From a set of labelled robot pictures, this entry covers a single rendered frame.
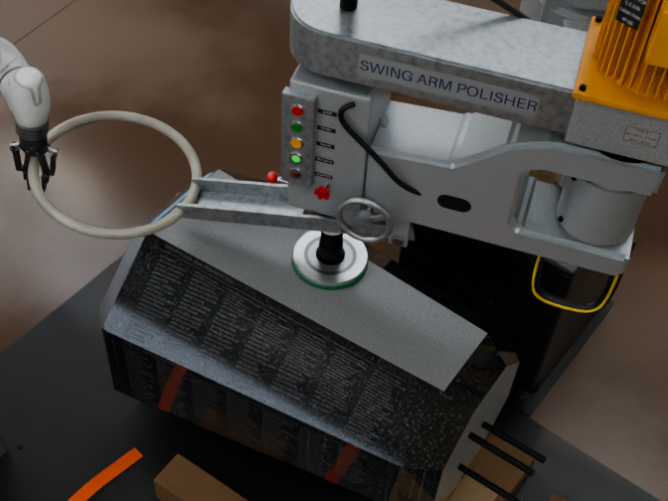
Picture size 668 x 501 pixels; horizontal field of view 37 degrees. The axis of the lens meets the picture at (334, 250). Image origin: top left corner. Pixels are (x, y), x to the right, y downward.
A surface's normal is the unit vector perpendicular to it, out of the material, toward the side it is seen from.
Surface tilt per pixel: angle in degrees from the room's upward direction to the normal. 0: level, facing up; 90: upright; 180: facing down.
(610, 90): 0
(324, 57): 90
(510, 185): 90
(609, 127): 90
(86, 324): 0
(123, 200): 0
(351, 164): 90
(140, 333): 45
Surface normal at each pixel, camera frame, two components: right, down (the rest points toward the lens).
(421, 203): -0.30, 0.71
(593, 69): 0.05, -0.66
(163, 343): -0.34, -0.03
